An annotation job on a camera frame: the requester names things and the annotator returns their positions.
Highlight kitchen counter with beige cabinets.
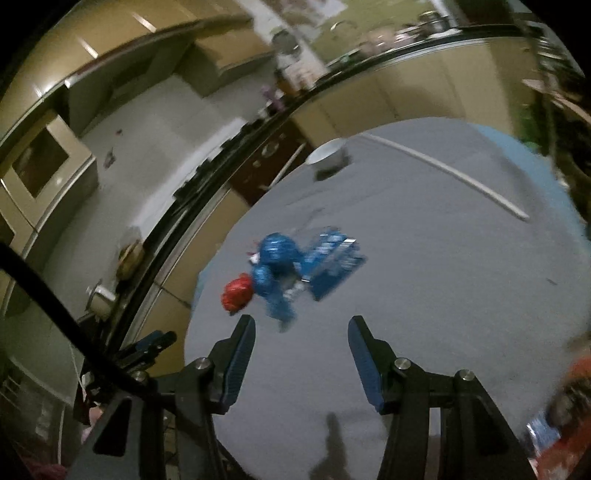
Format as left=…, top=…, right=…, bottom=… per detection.
left=115, top=23, right=532, bottom=370

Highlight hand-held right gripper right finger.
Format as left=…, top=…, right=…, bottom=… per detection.
left=347, top=316, right=532, bottom=480

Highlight blue carton box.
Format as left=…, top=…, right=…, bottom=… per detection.
left=295, top=226, right=369, bottom=302

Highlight white mug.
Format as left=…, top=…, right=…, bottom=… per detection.
left=85, top=281, right=117, bottom=320

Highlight brown oven panel with knobs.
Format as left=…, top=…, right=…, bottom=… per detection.
left=228, top=120, right=324, bottom=204

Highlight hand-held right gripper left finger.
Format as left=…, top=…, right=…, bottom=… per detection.
left=69, top=315, right=257, bottom=480

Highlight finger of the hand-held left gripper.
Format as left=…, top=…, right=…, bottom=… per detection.
left=115, top=348, right=161, bottom=371
left=133, top=330, right=178, bottom=352

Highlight glass-door wall cabinet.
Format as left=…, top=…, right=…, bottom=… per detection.
left=0, top=111, right=100, bottom=245

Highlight black cable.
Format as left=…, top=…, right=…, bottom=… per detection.
left=0, top=242, right=160, bottom=393

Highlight landscape wall picture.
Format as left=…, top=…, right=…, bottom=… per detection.
left=272, top=0, right=467, bottom=65

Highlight blue plastic wrapper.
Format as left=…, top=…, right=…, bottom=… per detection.
left=249, top=232, right=306, bottom=334

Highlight white bowl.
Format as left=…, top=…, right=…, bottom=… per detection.
left=307, top=137, right=352, bottom=178

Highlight beige wall cabinets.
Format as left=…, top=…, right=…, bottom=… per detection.
left=0, top=0, right=275, bottom=139

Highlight red wrapper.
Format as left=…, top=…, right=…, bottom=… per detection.
left=222, top=272, right=254, bottom=317

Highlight white stick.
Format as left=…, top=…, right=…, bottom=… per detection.
left=365, top=134, right=529, bottom=220

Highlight metal kettle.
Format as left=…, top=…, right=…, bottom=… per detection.
left=270, top=28, right=304, bottom=57

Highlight grey tablecloth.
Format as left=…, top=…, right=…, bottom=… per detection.
left=182, top=117, right=587, bottom=480

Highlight black gas stove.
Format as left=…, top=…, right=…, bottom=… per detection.
left=173, top=115, right=259, bottom=200

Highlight round wooden item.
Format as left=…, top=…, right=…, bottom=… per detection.
left=115, top=240, right=145, bottom=282

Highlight red plastic mesh basket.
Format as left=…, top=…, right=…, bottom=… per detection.
left=526, top=355, right=591, bottom=480

